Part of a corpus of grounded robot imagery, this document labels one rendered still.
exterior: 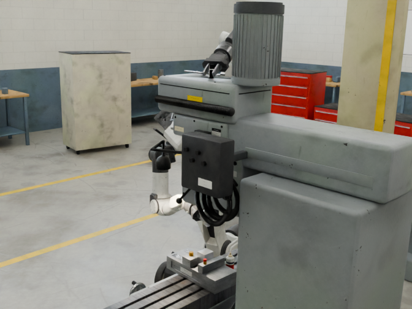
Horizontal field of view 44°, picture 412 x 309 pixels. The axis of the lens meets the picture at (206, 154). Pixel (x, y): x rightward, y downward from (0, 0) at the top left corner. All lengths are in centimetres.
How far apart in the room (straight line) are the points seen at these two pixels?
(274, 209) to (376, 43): 212
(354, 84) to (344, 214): 221
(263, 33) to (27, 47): 843
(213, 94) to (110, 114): 654
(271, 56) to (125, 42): 947
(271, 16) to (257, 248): 88
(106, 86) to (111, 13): 301
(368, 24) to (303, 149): 202
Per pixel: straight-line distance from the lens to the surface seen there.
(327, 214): 176
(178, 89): 227
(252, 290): 208
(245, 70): 205
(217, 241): 331
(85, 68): 833
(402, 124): 675
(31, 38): 1026
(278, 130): 196
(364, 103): 383
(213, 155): 183
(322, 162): 187
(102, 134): 860
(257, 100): 216
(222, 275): 247
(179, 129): 230
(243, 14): 205
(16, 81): 1015
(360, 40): 382
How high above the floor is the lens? 214
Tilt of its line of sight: 15 degrees down
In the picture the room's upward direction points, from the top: 1 degrees clockwise
